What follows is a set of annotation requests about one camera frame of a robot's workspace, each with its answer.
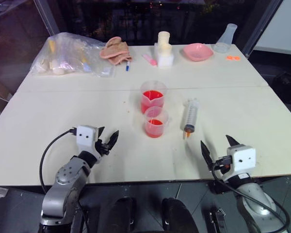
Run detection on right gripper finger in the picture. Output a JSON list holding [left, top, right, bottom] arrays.
[[200, 140, 214, 171], [225, 134, 238, 148]]

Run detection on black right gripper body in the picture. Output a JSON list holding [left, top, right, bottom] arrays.
[[211, 156, 234, 180]]

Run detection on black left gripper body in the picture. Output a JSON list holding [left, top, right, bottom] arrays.
[[94, 138, 112, 161]]

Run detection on clear syringe orange tip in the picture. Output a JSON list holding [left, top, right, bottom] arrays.
[[179, 97, 201, 140]]

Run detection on small beaker with red liquid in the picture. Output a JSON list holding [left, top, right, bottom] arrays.
[[144, 106, 173, 139]]

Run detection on large beaker with red liquid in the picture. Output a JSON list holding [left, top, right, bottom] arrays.
[[140, 80, 169, 115]]

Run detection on black metal clamp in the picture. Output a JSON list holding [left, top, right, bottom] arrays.
[[208, 208, 228, 233]]

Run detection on small flat clear bag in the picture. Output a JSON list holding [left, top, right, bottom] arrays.
[[96, 66, 116, 78]]

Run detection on dark rounded shape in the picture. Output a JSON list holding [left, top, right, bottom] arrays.
[[162, 197, 200, 233], [103, 196, 139, 233]]

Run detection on blue yellow item in bag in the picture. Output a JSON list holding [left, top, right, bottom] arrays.
[[81, 55, 92, 73]]

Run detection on white cylinders in bag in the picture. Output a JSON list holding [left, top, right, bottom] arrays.
[[40, 59, 65, 75]]

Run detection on beige pink cloth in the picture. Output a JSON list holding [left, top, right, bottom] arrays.
[[99, 36, 133, 66]]

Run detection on large clear plastic bag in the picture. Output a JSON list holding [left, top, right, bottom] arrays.
[[30, 32, 117, 78]]

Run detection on pink plastic stick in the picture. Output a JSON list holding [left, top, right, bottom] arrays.
[[141, 53, 159, 67]]

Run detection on pink plastic bowl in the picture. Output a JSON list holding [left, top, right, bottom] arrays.
[[182, 43, 214, 62]]

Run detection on white square block holder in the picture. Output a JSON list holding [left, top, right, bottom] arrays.
[[154, 43, 174, 68]]

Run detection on clear conical flask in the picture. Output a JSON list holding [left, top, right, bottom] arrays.
[[213, 23, 238, 54]]

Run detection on tall cream plastic bottle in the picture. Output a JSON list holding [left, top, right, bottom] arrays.
[[158, 31, 171, 46]]

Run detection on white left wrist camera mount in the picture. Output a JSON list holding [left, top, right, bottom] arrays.
[[76, 125, 99, 153]]

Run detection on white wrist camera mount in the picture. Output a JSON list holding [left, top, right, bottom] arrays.
[[227, 145, 257, 172], [76, 125, 99, 153]]

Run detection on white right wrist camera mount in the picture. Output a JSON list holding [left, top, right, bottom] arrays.
[[227, 145, 257, 172]]

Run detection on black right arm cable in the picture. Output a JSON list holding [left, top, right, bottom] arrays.
[[211, 162, 291, 233]]

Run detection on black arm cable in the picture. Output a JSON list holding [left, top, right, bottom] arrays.
[[211, 162, 291, 233], [39, 129, 78, 195]]

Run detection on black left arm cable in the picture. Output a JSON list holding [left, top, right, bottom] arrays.
[[39, 129, 78, 195]]

